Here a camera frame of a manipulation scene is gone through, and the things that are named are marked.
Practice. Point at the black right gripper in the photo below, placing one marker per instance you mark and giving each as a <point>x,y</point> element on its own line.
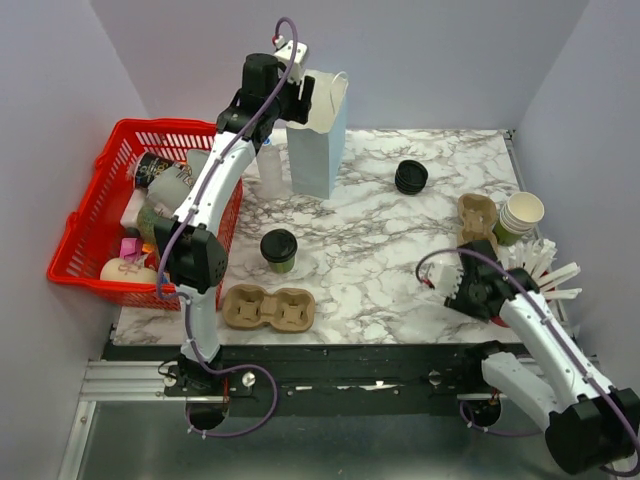
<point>458,303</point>

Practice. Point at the clear plastic water bottle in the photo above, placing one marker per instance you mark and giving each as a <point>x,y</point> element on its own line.
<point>270,169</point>

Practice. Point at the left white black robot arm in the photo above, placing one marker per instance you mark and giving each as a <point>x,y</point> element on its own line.
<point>273,87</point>

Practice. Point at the black cup lid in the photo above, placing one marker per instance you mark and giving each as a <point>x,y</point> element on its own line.
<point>278,246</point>

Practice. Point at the green paper cup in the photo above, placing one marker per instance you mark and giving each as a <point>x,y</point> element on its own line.
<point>283,266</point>

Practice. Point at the brown pulp cup carrier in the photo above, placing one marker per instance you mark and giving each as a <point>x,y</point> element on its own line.
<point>287,310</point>

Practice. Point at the grey printed pouch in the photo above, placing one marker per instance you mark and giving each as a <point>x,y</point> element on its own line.
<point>169,189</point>

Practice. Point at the red cup holder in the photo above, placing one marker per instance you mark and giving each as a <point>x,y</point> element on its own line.
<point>497,320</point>

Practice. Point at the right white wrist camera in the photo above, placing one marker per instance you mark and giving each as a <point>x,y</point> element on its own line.
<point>445,279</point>

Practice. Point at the green round pouch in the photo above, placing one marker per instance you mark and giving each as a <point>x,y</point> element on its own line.
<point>145,223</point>

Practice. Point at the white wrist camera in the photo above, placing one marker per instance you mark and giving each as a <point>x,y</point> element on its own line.
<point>445,279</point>
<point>286,52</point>

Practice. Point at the black snack can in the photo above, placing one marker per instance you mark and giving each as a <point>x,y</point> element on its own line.
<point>149,165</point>

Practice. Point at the stack of black lids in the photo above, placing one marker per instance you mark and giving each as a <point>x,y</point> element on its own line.
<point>410,177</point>

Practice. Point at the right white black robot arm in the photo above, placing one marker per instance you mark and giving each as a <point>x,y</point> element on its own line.
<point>586,420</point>

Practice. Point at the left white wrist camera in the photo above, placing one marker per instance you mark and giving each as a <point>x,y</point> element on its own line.
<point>286,52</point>

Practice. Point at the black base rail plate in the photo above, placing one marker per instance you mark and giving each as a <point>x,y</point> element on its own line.
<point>331,380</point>

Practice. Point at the grey crumpled bag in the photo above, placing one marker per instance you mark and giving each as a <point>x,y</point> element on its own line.
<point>196,160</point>

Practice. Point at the pink small box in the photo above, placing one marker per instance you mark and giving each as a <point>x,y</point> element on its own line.
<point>133,249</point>

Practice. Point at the light blue paper bag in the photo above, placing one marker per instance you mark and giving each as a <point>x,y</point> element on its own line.
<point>315,149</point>

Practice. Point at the beige round bun toy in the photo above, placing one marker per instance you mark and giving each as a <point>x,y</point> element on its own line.
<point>121,270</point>

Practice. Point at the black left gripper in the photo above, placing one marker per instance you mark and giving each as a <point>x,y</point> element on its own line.
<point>299,109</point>

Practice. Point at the stack of green paper cups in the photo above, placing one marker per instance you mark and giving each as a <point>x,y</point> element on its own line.
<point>518,216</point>

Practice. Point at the red plastic basket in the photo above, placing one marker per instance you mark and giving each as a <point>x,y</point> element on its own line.
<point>93,232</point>

